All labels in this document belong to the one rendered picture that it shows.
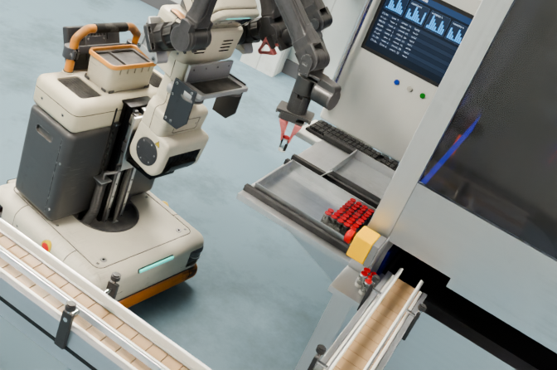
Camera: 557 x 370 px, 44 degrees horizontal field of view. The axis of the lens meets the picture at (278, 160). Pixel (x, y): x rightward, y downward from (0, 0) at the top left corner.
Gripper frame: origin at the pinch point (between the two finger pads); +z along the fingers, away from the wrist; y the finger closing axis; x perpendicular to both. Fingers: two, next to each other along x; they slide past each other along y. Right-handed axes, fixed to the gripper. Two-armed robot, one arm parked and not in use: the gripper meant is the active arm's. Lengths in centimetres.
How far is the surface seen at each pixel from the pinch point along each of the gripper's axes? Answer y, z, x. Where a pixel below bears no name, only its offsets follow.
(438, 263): 51, 12, -12
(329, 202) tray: 18.6, 25.9, 23.1
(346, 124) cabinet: 15, 30, 102
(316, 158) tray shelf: 9, 26, 50
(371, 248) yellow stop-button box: 32.8, 12.8, -16.7
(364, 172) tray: 27, 26, 55
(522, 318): 75, 14, -18
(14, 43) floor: -202, 105, 211
